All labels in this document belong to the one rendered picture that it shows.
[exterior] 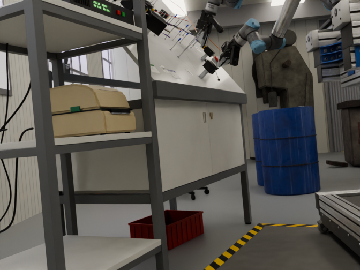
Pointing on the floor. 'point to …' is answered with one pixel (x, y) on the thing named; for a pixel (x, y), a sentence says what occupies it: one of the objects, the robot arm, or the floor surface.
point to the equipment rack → (109, 259)
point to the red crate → (171, 227)
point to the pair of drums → (286, 151)
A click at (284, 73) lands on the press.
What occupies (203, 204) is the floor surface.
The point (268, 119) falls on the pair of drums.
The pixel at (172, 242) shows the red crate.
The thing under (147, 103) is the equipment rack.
